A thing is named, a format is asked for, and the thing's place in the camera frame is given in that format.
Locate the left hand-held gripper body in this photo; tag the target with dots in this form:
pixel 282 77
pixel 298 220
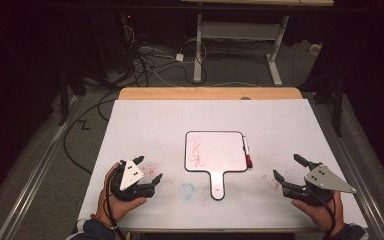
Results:
pixel 131 176

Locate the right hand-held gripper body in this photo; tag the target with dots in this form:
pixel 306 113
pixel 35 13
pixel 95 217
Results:
pixel 323 180

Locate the white marker with red cap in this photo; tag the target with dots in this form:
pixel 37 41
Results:
pixel 247 153

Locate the person's left hand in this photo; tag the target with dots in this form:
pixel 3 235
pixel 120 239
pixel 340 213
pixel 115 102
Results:
pixel 115 208

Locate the person's right hand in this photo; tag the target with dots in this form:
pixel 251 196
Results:
pixel 323 216

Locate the black stand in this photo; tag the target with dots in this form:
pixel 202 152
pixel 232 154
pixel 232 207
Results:
pixel 63 100
pixel 338 106

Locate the wooden table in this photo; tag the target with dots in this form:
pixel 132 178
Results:
pixel 180 94

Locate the white power adapter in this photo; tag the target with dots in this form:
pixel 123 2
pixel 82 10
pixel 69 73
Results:
pixel 179 57

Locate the aluminium rail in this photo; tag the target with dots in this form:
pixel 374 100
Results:
pixel 40 166
pixel 356 173

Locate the white metal desk frame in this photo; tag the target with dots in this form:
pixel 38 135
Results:
pixel 198 46

